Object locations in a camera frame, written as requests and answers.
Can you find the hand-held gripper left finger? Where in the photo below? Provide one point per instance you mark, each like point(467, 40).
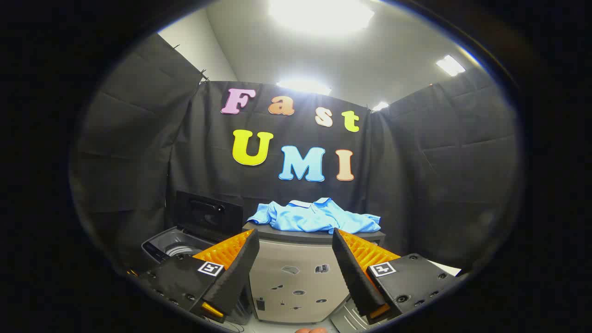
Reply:
point(238, 273)

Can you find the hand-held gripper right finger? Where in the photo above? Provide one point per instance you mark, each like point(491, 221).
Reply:
point(354, 273)

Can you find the light blue polo shirt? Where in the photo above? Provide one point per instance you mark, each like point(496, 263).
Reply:
point(305, 217)

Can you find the grey cabinet with dark top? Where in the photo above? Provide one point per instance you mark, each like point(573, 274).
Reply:
point(296, 277)

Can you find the black backdrop cloth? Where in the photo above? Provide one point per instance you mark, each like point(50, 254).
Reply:
point(208, 152)

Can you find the rectangular ceiling light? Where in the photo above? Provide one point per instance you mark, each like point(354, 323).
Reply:
point(450, 65)
point(304, 86)
point(380, 106)

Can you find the large round ceiling light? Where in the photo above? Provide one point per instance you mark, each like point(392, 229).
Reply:
point(321, 14)

